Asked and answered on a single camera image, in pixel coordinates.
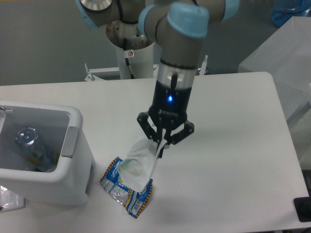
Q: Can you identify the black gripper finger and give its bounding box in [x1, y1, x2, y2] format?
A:
[137, 112, 162, 145]
[162, 121, 194, 153]

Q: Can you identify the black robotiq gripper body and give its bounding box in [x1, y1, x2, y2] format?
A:
[148, 81, 192, 135]

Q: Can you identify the white plastic bag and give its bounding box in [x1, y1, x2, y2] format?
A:
[118, 135, 168, 192]

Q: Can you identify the blue snack wrapper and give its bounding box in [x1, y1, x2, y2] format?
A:
[99, 157, 153, 219]

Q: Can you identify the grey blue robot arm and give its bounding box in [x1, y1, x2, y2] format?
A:
[76, 0, 240, 149]

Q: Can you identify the white trash can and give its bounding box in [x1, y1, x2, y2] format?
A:
[0, 100, 96, 205]

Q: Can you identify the clear plastic bottle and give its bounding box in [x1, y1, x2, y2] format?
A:
[15, 127, 57, 172]

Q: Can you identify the black device at edge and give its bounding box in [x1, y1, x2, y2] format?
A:
[294, 197, 311, 222]

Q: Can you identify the blue water jug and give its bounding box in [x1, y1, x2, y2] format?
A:
[271, 0, 311, 27]

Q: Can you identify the clear plastic bag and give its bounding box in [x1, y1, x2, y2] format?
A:
[0, 185, 25, 213]

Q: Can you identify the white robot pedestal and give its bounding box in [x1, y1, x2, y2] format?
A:
[105, 19, 161, 80]

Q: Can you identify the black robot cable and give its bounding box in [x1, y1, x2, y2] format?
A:
[122, 37, 136, 80]

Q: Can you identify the white metal base frame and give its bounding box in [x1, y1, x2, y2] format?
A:
[84, 54, 209, 82]

